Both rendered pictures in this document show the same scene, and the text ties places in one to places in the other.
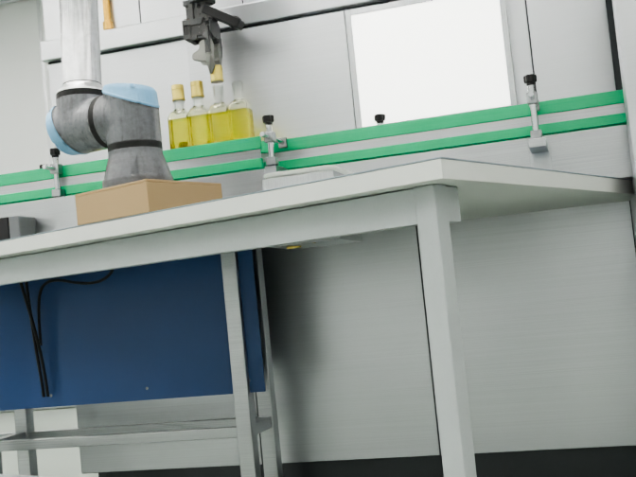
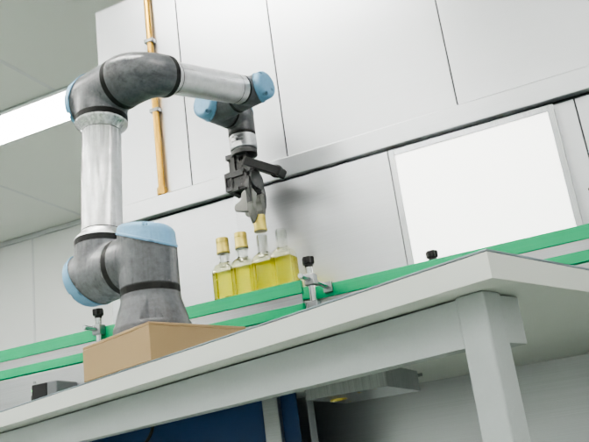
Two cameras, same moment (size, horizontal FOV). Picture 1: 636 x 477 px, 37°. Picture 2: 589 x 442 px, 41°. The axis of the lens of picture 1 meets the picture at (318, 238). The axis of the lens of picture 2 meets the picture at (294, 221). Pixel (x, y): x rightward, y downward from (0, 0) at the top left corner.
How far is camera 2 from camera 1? 61 cm
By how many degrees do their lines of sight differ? 16
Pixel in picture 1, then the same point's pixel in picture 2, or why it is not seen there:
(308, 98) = (356, 243)
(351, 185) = (372, 301)
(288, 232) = (304, 373)
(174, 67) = (223, 224)
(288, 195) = (297, 324)
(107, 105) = (118, 246)
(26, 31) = not seen: hidden behind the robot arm
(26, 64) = not seen: hidden behind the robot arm
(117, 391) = not seen: outside the picture
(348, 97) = (398, 238)
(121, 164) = (130, 309)
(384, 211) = (420, 335)
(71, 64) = (88, 210)
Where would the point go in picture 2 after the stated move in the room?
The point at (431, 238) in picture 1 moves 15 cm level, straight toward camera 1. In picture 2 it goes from (485, 366) to (478, 351)
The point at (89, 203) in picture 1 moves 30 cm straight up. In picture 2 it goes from (95, 356) to (88, 203)
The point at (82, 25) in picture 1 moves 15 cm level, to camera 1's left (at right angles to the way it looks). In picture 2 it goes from (102, 169) to (35, 181)
